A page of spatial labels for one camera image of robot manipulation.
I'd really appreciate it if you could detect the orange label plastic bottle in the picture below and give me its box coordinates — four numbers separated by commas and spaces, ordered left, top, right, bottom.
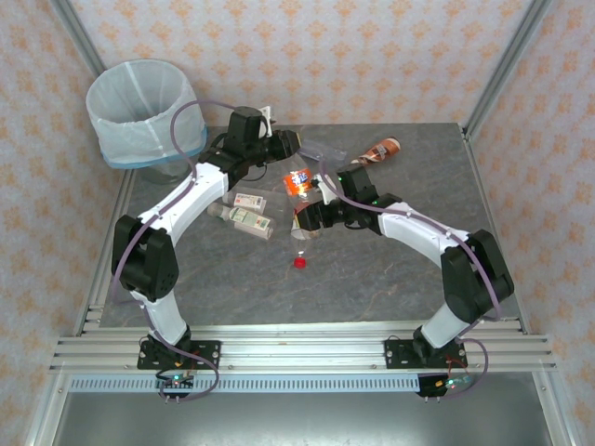
283, 155, 323, 208

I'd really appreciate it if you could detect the clear bottle white cap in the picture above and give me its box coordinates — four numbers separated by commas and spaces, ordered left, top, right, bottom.
299, 140, 349, 163

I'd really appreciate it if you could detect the brown label plastic bottle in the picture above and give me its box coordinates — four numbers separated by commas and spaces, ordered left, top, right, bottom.
351, 136, 402, 167

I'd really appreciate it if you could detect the red label bottle red cap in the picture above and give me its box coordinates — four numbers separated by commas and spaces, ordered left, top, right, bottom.
290, 213, 322, 271

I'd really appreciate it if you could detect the green label clear bottle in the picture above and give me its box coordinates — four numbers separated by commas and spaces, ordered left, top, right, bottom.
206, 203, 276, 242

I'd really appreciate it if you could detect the white label clear bottle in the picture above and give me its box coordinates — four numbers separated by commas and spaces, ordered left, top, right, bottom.
222, 190, 289, 216

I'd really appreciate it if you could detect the round grey bin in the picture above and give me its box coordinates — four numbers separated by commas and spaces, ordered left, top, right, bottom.
139, 155, 205, 186

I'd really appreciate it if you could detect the grey metal shelf panel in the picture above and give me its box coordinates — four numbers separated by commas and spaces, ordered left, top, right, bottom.
50, 392, 554, 446

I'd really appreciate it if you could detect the small controller circuit board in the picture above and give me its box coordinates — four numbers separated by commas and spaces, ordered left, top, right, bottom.
155, 371, 196, 390
436, 374, 473, 390

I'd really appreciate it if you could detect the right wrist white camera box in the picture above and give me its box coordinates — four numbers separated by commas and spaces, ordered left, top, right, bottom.
311, 174, 337, 206

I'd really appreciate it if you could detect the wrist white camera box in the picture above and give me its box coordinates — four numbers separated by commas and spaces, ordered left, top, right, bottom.
311, 174, 337, 206
258, 105, 276, 138

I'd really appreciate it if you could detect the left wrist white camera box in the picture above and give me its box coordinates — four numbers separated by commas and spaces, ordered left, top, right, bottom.
258, 105, 276, 138

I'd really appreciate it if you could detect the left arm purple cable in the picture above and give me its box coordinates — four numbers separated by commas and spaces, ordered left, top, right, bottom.
111, 98, 222, 403

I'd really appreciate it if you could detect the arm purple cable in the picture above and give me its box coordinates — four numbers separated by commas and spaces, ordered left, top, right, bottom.
111, 98, 222, 403
318, 157, 503, 400

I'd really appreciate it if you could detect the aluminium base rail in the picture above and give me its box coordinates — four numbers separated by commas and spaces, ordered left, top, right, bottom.
48, 324, 559, 374

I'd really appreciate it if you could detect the grey slotted cable duct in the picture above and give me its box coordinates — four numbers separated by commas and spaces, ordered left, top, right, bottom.
68, 376, 422, 395

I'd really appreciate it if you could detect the aluminium frame post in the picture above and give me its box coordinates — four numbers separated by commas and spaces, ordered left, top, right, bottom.
463, 0, 555, 140
48, 0, 109, 80

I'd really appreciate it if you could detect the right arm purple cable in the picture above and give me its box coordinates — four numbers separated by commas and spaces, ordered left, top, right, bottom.
318, 157, 503, 400

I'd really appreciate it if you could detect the aluminium frame leg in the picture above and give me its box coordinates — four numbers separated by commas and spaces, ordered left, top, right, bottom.
532, 371, 573, 446
25, 371, 71, 446

